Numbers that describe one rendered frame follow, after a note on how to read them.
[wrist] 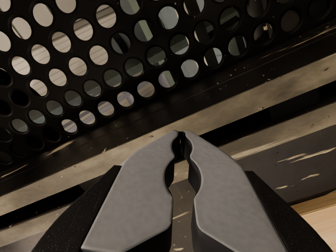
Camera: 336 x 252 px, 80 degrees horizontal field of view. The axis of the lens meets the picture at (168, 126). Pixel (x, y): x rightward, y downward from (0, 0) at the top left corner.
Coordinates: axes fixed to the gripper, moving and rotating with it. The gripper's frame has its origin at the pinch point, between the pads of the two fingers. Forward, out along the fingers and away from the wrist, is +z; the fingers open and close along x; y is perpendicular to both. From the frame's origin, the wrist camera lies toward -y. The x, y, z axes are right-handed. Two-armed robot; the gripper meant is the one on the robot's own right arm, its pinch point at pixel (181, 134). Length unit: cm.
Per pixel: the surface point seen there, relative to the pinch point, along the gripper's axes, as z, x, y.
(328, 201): 10.2, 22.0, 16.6
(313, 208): 9.7, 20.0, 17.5
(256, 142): 3.5, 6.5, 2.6
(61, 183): 2.4, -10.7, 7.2
